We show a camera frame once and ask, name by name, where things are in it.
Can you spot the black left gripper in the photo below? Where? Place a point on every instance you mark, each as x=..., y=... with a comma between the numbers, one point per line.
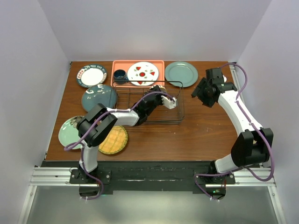
x=159, y=95

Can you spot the yellow woven round coaster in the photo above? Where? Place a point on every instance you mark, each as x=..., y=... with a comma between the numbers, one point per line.
x=115, y=142

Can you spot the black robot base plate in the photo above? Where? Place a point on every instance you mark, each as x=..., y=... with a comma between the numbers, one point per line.
x=150, y=176

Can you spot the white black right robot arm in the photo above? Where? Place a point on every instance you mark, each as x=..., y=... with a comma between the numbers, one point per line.
x=253, y=144

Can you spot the dark blue mug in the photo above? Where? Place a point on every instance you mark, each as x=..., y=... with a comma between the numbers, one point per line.
x=120, y=77

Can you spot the white plate dark patterned rim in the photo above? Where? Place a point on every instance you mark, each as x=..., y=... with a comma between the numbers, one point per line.
x=91, y=75

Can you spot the black wire dish rack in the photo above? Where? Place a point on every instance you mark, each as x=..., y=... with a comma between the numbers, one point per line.
x=132, y=98

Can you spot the aluminium frame rail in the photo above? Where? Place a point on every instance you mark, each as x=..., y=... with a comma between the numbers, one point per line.
x=205, y=134

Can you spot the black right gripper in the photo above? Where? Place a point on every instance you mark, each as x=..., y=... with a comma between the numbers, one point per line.
x=198, y=92

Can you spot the mint green flower plate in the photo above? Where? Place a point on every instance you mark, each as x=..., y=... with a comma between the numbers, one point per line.
x=68, y=133

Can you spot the grey green round plate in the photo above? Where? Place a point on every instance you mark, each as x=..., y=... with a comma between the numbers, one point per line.
x=181, y=74

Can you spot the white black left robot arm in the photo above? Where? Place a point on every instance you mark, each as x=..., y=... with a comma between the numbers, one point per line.
x=95, y=126

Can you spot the dark teal speckled plate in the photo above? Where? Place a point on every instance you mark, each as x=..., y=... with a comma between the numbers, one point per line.
x=100, y=93

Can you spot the white bowl blue striped outside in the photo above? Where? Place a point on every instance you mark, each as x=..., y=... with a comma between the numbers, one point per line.
x=158, y=88

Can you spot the salmon pink plastic tray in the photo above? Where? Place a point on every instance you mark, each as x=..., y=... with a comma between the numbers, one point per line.
x=125, y=65

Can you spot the white watermelon pattern plate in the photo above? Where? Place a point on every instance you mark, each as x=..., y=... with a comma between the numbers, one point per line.
x=142, y=74

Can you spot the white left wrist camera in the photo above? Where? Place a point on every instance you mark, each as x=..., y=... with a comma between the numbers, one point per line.
x=169, y=103

